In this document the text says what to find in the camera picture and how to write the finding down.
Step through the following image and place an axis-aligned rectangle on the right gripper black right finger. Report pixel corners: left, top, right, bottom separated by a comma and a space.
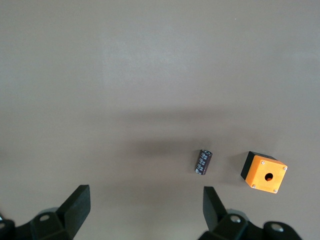
198, 186, 304, 240

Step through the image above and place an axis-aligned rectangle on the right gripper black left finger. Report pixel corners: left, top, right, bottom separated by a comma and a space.
0, 184, 91, 240

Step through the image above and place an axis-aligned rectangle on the small dark cylindrical capacitor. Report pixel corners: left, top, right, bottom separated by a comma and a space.
194, 149, 214, 176

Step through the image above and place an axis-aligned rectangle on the orange black button enclosure box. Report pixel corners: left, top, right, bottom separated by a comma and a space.
240, 150, 288, 197

